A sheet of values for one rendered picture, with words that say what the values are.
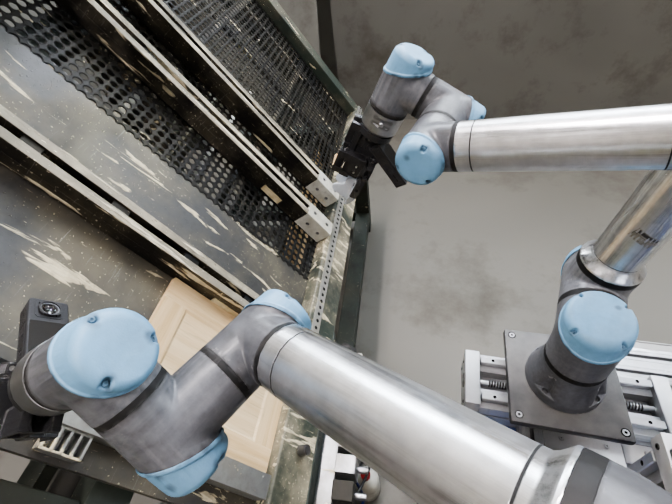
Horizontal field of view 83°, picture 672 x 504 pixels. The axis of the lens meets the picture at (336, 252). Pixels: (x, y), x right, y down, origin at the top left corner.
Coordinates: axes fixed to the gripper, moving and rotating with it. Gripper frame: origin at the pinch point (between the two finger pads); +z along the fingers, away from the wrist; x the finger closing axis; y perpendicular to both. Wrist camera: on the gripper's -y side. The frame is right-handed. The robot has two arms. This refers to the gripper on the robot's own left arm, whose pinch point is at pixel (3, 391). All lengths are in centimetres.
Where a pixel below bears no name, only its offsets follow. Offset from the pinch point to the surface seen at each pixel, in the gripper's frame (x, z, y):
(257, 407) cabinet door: 53, 11, -1
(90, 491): 19.6, 15.8, 13.3
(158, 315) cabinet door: 24.7, 10.3, -19.0
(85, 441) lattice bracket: 15.3, 10.7, 5.7
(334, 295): 84, 7, -38
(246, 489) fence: 48, 8, 16
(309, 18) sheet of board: 125, 40, -293
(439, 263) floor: 204, 14, -93
